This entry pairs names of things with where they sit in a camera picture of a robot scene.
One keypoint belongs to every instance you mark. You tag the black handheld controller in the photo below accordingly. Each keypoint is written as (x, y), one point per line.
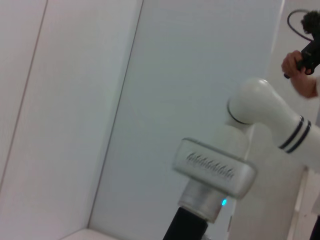
(311, 55)

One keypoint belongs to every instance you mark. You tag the person's bare forearm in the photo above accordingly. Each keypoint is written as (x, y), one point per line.
(303, 86)

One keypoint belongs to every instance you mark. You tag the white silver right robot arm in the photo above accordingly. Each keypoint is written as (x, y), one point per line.
(262, 105)

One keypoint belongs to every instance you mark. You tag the person's bare hand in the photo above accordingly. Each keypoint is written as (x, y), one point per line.
(291, 62)

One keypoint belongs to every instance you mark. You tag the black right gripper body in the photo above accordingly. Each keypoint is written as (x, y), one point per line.
(186, 227)

